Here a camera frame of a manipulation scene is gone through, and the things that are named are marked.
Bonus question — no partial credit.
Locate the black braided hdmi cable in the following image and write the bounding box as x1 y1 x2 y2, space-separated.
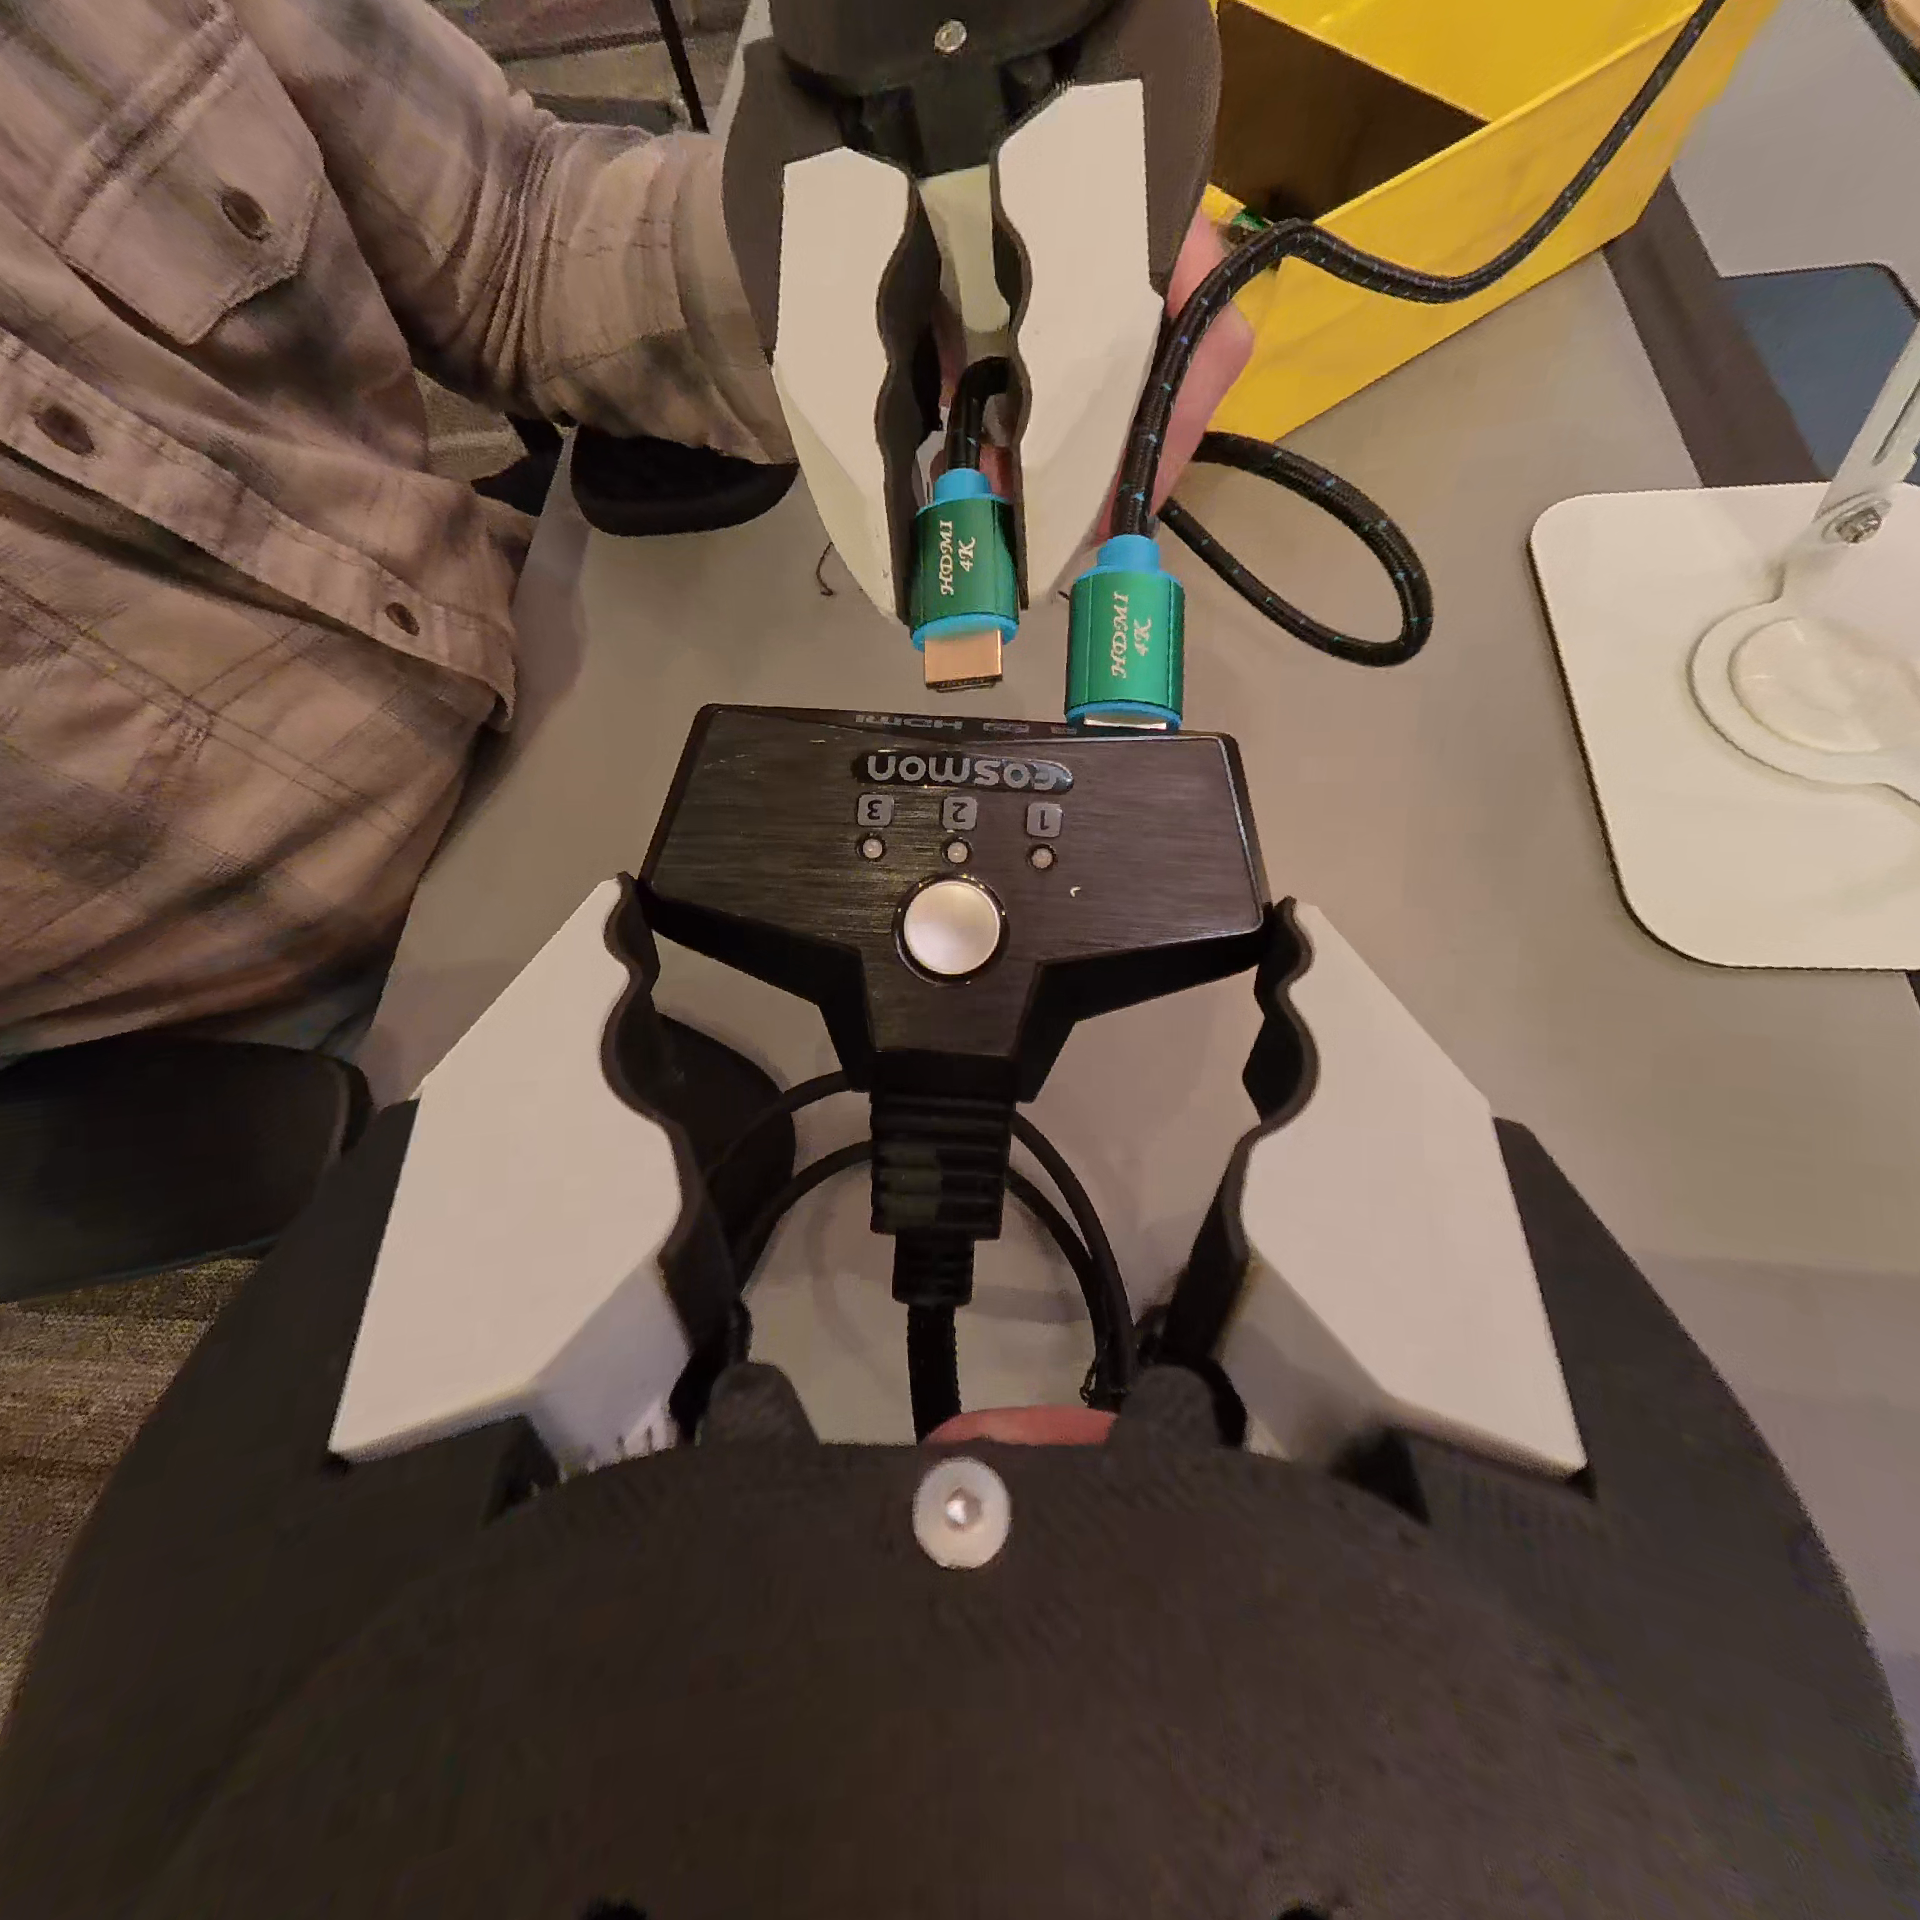
897 0 1737 737

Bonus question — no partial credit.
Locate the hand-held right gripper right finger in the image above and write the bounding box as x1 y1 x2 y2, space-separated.
1157 901 1594 1478

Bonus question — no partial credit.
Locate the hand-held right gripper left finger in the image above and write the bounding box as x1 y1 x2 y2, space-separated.
332 881 736 1466

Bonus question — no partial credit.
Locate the yellow plastic bin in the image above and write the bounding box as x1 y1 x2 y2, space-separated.
1201 0 1779 446

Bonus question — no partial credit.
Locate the person's torso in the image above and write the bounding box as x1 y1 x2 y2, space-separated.
0 0 601 1052

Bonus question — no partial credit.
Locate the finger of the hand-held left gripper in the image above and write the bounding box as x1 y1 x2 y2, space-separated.
774 136 955 627
993 75 1173 617

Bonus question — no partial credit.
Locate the black hdmi switch box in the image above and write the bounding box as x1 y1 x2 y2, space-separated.
638 706 1277 1307

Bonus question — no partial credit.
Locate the person's left hand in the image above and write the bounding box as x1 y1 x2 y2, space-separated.
1140 196 1261 512

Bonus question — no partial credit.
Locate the person's left forearm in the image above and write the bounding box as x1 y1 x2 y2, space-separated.
451 61 797 466

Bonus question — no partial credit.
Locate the white stand base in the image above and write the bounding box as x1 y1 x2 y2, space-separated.
1531 480 1920 969

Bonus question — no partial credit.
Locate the black textured pad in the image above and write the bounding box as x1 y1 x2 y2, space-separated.
572 420 797 542

